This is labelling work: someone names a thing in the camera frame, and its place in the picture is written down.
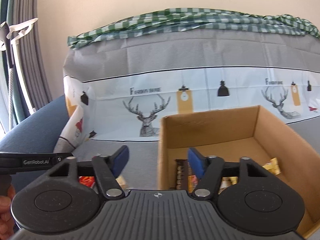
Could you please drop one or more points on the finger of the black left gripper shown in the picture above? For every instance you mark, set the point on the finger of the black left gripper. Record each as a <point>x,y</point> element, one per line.
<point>61,156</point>

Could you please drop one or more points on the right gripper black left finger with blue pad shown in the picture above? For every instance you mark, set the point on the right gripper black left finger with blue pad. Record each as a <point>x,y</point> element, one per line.
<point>107,170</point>

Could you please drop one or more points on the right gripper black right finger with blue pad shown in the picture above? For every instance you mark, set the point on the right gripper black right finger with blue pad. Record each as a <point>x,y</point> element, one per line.
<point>208,171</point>

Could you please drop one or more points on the dark brown chocolate snack pack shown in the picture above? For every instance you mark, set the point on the dark brown chocolate snack pack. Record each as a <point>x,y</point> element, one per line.
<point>181,174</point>

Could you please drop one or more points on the red-ended clear candy bar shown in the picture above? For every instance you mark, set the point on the red-ended clear candy bar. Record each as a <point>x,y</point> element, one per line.
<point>192,181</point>

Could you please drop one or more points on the clear bag of cookies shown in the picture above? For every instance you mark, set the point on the clear bag of cookies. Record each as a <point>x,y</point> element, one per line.
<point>227,182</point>

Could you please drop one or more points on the person's left hand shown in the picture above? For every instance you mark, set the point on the person's left hand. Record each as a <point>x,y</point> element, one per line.
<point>6,220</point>

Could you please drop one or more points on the white wafer bar clear wrap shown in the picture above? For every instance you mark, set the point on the white wafer bar clear wrap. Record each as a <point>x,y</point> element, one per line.
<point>121,181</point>

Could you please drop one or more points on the long red snack packet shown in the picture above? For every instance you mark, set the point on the long red snack packet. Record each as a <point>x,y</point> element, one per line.
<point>88,181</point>

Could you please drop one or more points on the blue sofa armrest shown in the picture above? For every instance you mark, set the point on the blue sofa armrest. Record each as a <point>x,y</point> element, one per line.
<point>39,132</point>

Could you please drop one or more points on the brown cardboard box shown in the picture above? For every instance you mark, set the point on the brown cardboard box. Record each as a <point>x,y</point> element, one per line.
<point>252,132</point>

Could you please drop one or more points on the yellow wrapped snack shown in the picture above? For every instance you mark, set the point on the yellow wrapped snack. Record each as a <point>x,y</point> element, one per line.
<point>273,167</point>

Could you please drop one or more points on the grey curtain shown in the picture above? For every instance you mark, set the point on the grey curtain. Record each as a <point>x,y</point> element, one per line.
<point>31,90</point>

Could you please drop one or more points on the white floor stand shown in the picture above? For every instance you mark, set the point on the white floor stand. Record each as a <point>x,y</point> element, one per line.
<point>10,36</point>

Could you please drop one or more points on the green checked cloth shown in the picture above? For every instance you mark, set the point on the green checked cloth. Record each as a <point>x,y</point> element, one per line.
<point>185,19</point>

